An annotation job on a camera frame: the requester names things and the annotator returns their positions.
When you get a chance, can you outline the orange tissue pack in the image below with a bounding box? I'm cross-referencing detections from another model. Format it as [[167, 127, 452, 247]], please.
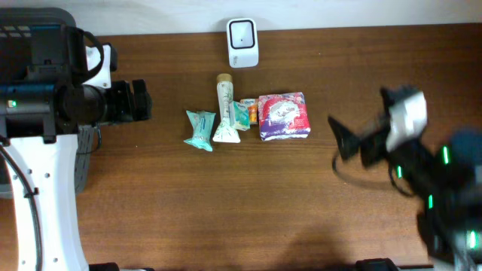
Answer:
[[240, 99, 258, 125]]

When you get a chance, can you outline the white bamboo print tube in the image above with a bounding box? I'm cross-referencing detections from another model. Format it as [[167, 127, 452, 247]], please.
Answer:
[[213, 73, 240, 143]]

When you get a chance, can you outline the green tissue pack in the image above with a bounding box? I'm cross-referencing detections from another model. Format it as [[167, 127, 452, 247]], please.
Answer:
[[229, 101, 250, 131]]

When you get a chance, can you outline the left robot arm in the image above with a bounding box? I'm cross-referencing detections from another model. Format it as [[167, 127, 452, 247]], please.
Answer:
[[1, 8, 152, 270]]

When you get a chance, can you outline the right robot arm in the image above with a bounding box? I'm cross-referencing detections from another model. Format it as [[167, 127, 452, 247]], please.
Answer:
[[328, 86, 481, 270]]

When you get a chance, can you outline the grey plastic mesh basket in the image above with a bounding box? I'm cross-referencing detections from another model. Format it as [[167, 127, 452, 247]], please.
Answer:
[[0, 7, 95, 199]]

